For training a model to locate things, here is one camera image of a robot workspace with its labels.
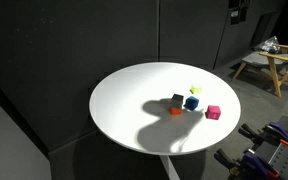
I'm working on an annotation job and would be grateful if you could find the pink cube block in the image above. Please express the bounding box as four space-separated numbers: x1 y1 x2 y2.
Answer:
205 104 222 121

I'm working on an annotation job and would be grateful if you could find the wooden armchair with gray cushion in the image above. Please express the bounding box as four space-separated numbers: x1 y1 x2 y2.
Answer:
232 43 288 98

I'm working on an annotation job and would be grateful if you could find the blue cube block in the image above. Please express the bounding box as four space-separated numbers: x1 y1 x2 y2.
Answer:
183 95 200 112

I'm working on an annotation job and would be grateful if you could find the purple black spring clamp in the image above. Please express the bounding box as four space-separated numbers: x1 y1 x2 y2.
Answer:
213 148 282 180
238 121 288 149

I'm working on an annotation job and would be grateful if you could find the clear plastic bag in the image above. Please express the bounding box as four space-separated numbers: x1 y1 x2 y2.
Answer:
254 35 282 54

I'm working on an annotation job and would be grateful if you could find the white table pedestal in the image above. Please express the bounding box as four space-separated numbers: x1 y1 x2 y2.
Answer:
158 154 182 180

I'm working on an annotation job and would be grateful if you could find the gray cube block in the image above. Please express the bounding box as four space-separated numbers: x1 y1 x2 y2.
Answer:
170 93 185 110

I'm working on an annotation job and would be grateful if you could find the orange cube block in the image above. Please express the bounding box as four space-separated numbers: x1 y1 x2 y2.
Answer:
168 106 184 116

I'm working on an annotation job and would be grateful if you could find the lime green block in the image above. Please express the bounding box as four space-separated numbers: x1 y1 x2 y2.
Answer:
189 84 203 95

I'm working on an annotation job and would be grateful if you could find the black wall hanging with label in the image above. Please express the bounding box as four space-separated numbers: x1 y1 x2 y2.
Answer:
228 0 252 26

